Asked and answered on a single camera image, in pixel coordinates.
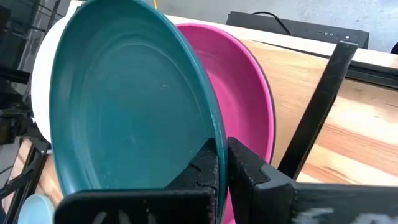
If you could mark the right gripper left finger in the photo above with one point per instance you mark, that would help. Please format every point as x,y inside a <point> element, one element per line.
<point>140,207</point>

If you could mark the dark teal plate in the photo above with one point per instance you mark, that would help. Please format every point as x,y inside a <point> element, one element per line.
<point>124,109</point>

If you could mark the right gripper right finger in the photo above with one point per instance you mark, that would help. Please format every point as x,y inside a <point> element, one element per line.
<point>280,202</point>

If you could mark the white plate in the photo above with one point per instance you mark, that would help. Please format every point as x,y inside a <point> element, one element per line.
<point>42,77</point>

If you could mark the black box with indicator lights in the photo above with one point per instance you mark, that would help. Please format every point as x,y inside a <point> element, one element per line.
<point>304,29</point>

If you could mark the pink plate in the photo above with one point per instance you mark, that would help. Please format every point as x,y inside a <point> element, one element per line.
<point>239,93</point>

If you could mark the light grey-blue plate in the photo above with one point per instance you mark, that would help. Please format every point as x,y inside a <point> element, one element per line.
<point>35,211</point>

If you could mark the wooden shelf with black legs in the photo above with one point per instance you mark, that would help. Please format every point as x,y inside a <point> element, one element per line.
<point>320,102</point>

